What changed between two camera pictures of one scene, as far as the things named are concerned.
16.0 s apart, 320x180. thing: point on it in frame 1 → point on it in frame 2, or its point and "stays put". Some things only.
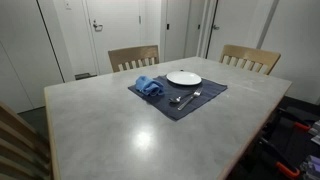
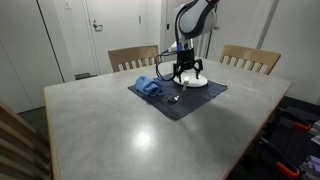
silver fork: [195, 94] → [185, 85]
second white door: [237, 22] stays put
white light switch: [67, 5] stays put
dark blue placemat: [178, 100] stays put
